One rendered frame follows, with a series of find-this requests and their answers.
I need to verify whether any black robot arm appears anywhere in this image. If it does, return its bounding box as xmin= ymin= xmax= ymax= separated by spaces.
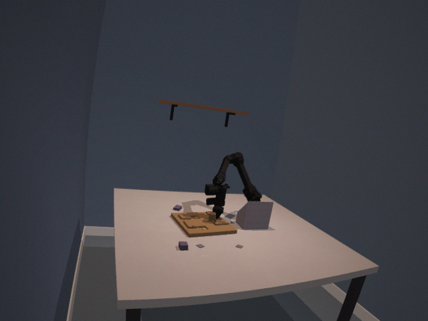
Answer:
xmin=205 ymin=152 xmax=262 ymax=205

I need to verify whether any orange square puzzle board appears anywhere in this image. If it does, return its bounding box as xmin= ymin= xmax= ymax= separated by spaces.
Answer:
xmin=171 ymin=211 xmax=237 ymax=237

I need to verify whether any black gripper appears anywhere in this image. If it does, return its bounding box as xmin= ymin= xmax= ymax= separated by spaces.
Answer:
xmin=213 ymin=195 xmax=225 ymax=219

